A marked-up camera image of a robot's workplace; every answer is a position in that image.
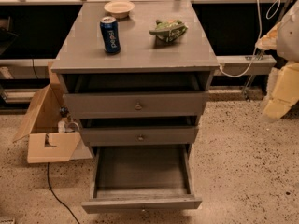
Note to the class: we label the open cardboard box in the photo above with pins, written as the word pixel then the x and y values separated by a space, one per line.
pixel 40 126

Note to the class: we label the grey top drawer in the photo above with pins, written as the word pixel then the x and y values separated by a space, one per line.
pixel 134 95

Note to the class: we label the white bottle in box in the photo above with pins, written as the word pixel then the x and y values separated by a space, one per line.
pixel 61 126

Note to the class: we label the blue pepsi can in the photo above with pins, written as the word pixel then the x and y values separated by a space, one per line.
pixel 109 31

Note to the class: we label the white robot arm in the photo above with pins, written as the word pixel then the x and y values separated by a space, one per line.
pixel 285 93

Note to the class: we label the grey bottom drawer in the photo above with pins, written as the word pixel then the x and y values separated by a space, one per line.
pixel 142 178

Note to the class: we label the metal stand pole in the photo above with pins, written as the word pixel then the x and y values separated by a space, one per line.
pixel 283 37

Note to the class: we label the white bowl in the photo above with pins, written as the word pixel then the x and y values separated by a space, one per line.
pixel 119 9

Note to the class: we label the green chip bag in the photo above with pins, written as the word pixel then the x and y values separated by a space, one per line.
pixel 169 31

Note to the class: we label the grey middle drawer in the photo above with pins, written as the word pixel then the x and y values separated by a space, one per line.
pixel 138 131

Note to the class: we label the grey drawer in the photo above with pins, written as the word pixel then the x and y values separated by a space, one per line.
pixel 134 95
pixel 142 178
pixel 138 131

